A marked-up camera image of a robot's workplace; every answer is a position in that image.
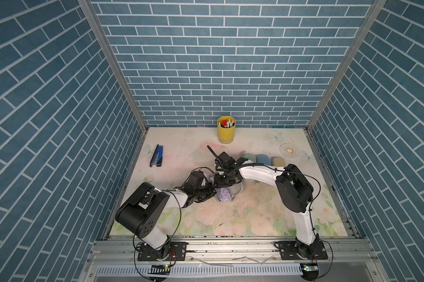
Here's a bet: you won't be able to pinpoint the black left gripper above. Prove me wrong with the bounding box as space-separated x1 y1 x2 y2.
192 183 219 203

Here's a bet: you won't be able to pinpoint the lilac umbrella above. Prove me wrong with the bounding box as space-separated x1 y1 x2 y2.
215 188 233 202

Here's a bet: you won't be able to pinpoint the grey case front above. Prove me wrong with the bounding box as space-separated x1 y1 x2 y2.
242 153 257 163

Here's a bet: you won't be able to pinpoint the beige zippered umbrella case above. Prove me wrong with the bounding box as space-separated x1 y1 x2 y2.
271 157 287 168

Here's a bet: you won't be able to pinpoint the grey umbrella case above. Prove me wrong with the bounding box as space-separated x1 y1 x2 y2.
227 182 243 199

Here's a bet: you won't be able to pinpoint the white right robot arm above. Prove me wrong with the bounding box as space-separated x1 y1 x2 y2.
207 146 321 260

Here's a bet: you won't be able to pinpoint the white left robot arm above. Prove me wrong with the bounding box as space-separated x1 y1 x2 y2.
115 169 216 251

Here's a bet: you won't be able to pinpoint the yellow pen cup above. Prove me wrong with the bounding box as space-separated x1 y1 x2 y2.
217 116 236 144

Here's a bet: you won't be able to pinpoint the markers in cup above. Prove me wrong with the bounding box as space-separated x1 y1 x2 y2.
219 119 235 129

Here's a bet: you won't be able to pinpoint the blue black stapler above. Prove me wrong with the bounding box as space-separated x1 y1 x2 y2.
150 145 163 168

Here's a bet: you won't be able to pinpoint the clear tape roll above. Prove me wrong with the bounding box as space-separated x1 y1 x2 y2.
280 143 300 159

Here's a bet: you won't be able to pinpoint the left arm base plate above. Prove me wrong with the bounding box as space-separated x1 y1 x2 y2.
136 242 188 262

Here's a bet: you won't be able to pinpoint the aluminium front rail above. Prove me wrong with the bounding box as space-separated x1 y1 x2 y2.
80 236 388 282

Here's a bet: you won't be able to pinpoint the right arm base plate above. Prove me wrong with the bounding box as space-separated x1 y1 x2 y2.
274 239 328 260

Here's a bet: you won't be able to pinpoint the aluminium corner post left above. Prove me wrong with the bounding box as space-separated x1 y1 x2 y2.
78 0 147 135

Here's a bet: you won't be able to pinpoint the aluminium corner post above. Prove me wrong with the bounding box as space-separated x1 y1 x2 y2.
306 0 387 133
78 0 147 135

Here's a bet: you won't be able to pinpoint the aluminium corner post right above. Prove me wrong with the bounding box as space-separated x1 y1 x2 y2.
306 0 387 133

